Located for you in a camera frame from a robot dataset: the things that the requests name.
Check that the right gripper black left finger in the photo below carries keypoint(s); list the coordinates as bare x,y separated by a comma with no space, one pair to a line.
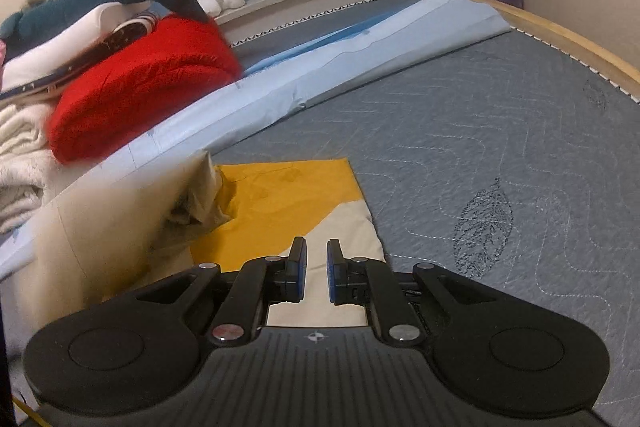
251,291

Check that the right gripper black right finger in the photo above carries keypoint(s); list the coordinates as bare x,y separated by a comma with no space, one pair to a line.
371,283

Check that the beige and mustard hoodie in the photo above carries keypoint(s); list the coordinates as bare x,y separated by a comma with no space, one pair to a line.
105,235

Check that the red folded blanket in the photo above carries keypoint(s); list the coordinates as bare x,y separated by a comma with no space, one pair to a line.
130,92

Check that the cream folded blanket stack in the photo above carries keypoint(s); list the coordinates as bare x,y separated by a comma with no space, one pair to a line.
28,166

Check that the light blue folded sheet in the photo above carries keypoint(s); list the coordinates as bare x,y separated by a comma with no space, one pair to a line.
423,30

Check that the white folded duvet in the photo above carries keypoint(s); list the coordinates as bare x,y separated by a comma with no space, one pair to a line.
91,29

